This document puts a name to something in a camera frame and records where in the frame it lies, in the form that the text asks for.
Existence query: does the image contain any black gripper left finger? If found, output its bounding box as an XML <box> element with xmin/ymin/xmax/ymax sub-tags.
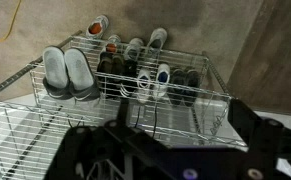
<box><xmin>44</xmin><ymin>120</ymin><xmax>132</xmax><ymax>180</ymax></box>

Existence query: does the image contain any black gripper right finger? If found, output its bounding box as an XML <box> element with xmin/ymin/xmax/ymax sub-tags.
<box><xmin>227</xmin><ymin>99</ymin><xmax>291</xmax><ymax>180</ymax></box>

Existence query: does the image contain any grey sneaker orange insole rack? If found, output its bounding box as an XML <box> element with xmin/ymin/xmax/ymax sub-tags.
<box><xmin>105</xmin><ymin>34</ymin><xmax>121</xmax><ymax>53</ymax></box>

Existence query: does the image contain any right grey black slide sandal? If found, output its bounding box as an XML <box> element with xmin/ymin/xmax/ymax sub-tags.
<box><xmin>64</xmin><ymin>48</ymin><xmax>100</xmax><ymax>101</ymax></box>

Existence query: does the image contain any dark brown shoe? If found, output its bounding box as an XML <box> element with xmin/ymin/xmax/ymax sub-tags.
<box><xmin>97</xmin><ymin>52</ymin><xmax>122</xmax><ymax>99</ymax></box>

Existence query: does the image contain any black striped sneaker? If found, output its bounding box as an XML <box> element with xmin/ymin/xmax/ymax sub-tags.
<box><xmin>120</xmin><ymin>60</ymin><xmax>137</xmax><ymax>97</ymax></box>

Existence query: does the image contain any white sneaker bottom shelf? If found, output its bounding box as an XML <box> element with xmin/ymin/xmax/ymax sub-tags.
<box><xmin>136</xmin><ymin>68</ymin><xmax>151</xmax><ymax>103</ymax></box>

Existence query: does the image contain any white sneaker blue insole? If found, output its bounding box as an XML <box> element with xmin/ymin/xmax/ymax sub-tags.
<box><xmin>153</xmin><ymin>63</ymin><xmax>170</xmax><ymax>100</ymax></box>

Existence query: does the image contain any dark grey shoe pair member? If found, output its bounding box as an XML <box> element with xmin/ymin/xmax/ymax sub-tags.
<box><xmin>168</xmin><ymin>69</ymin><xmax>185</xmax><ymax>106</ymax></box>

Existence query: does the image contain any white grey sneaker floor left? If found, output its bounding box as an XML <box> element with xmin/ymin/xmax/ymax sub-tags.
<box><xmin>124</xmin><ymin>38</ymin><xmax>144</xmax><ymax>61</ymax></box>

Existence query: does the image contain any white grey sneaker floor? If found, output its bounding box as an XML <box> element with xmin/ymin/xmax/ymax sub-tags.
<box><xmin>146</xmin><ymin>28</ymin><xmax>168</xmax><ymax>54</ymax></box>
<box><xmin>124</xmin><ymin>38</ymin><xmax>144</xmax><ymax>61</ymax></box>

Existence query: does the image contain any grey sneaker orange insole floor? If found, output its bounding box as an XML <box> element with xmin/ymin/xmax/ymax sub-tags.
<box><xmin>86</xmin><ymin>15</ymin><xmax>109</xmax><ymax>39</ymax></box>

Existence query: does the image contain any white grey sneaker floor right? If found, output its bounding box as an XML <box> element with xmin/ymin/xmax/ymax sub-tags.
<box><xmin>146</xmin><ymin>28</ymin><xmax>168</xmax><ymax>54</ymax></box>

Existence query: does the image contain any chrome wire shoe rack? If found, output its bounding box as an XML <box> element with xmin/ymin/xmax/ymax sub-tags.
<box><xmin>0</xmin><ymin>33</ymin><xmax>246</xmax><ymax>180</ymax></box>

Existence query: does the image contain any yellow extension cord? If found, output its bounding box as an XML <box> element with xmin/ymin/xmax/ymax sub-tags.
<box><xmin>0</xmin><ymin>0</ymin><xmax>23</xmax><ymax>43</ymax></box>

